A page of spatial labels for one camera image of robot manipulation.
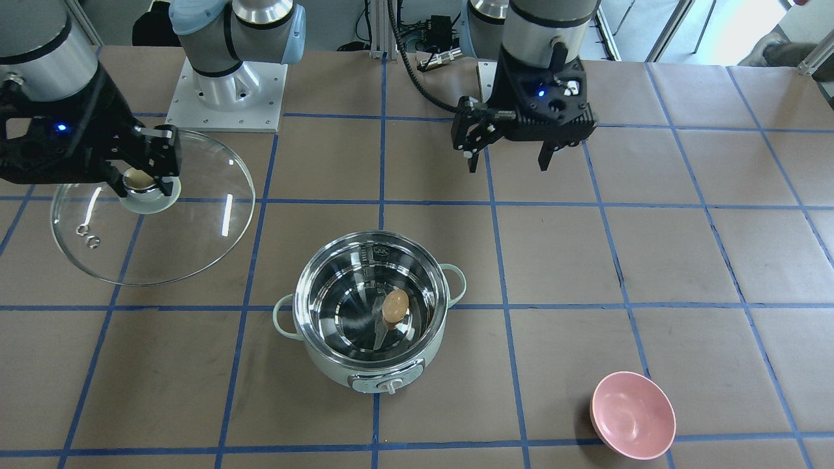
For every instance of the mint green electric pot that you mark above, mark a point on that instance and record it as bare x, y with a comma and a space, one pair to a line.
335, 310

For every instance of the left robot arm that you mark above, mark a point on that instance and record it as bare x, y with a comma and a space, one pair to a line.
525, 28

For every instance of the glass pot lid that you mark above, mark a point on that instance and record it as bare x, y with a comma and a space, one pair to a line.
148, 238

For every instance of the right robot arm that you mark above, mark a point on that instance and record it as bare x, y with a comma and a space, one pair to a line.
48, 50

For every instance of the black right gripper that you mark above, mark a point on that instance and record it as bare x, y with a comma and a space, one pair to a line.
106, 112

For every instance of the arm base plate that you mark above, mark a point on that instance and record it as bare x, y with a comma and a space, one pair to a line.
248, 100
486, 72

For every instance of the brown egg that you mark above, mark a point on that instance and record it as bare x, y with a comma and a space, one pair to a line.
395, 307

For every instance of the pink bowl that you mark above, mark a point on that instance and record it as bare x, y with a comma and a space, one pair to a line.
633, 416

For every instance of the aluminium frame post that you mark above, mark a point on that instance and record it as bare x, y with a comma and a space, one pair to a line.
381, 17

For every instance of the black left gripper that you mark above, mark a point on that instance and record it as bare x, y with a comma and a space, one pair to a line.
507, 85

